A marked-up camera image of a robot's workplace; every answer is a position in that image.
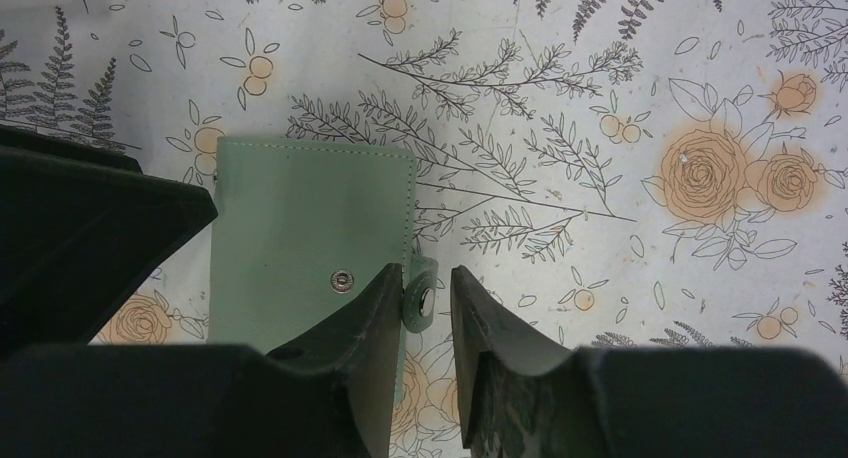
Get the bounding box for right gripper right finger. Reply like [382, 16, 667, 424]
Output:
[450, 266, 847, 457]

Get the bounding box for green card holder wallet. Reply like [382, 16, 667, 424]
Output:
[207, 136, 438, 400]

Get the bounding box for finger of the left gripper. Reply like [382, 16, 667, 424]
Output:
[1, 126, 217, 357]

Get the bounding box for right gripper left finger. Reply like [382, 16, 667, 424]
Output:
[1, 264, 403, 457]

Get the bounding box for floral patterned table mat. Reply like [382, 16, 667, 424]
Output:
[1, 0, 847, 457]

